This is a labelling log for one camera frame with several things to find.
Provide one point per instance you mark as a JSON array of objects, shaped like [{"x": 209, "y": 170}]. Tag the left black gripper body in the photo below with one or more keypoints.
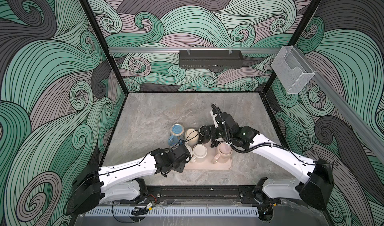
[{"x": 179, "y": 168}]

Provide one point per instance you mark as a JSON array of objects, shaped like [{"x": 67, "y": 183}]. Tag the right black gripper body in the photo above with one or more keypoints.
[{"x": 218, "y": 132}]

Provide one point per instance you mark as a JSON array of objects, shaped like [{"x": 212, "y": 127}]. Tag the blue butterfly mug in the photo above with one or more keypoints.
[{"x": 177, "y": 133}]

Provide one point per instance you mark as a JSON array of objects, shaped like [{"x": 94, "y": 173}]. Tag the cream speckled mug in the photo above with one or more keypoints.
[{"x": 192, "y": 137}]

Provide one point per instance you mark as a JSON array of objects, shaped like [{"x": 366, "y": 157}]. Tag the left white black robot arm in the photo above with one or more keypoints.
[{"x": 94, "y": 184}]

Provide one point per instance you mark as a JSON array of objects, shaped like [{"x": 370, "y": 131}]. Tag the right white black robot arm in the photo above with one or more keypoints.
[{"x": 312, "y": 181}]

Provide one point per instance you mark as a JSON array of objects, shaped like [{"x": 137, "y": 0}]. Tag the black mug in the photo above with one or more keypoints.
[{"x": 205, "y": 136}]

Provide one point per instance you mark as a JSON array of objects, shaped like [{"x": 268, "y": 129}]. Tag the pink iridescent mug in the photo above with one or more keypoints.
[{"x": 223, "y": 153}]

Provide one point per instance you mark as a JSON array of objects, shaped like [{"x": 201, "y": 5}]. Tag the cream white mug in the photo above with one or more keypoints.
[{"x": 199, "y": 153}]

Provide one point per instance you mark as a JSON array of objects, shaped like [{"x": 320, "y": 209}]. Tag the pink rectangular tray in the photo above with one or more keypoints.
[{"x": 207, "y": 164}]

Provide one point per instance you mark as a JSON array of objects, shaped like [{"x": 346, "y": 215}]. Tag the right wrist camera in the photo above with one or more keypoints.
[{"x": 214, "y": 115}]

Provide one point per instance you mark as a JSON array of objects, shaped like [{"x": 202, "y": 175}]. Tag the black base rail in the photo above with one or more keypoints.
[{"x": 137, "y": 194}]

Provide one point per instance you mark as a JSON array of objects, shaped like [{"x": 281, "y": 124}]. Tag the black wall shelf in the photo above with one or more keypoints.
[{"x": 207, "y": 59}]

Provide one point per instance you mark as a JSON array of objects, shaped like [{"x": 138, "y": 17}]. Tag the white slotted cable duct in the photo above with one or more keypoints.
[{"x": 177, "y": 211}]

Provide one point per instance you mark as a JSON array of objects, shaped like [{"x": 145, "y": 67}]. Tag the clear acrylic wall holder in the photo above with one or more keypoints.
[{"x": 293, "y": 69}]

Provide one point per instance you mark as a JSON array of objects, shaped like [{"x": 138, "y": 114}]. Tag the aluminium wall rail back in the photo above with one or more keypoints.
[{"x": 178, "y": 49}]

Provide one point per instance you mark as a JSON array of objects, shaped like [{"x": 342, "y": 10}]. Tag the aluminium wall rail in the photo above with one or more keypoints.
[
  {"x": 331, "y": 82},
  {"x": 178, "y": 49}
]

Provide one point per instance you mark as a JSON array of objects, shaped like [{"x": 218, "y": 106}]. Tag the aluminium wall rail right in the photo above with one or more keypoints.
[{"x": 331, "y": 82}]

